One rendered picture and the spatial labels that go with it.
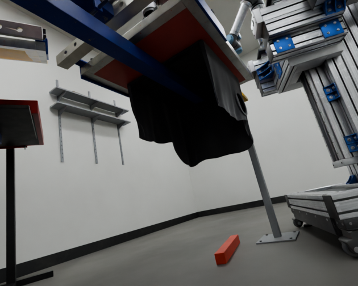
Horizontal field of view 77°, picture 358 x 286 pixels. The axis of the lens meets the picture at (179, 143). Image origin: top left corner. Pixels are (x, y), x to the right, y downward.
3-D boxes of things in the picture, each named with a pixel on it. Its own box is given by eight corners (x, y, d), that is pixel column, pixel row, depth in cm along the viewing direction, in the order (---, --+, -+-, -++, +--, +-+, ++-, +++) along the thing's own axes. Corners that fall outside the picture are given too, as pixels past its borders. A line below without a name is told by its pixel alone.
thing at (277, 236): (264, 236, 152) (227, 107, 177) (299, 232, 141) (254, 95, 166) (255, 244, 133) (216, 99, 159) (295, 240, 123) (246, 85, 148)
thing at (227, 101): (240, 139, 128) (224, 84, 138) (255, 134, 124) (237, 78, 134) (204, 124, 90) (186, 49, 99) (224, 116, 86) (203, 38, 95)
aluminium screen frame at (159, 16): (176, 114, 168) (175, 109, 169) (253, 79, 140) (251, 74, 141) (80, 75, 102) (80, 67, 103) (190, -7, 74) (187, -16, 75)
